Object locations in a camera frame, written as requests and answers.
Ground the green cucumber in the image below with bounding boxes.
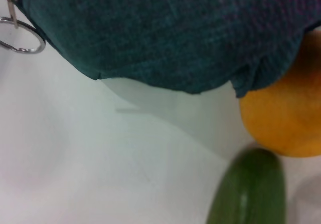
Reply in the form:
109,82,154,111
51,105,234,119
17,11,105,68
206,147,286,224

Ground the dark blue insulated bag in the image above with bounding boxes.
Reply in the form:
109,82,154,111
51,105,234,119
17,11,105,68
0,0,321,98

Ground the orange yellow pear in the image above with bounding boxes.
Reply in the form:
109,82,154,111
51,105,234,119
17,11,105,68
239,29,321,158

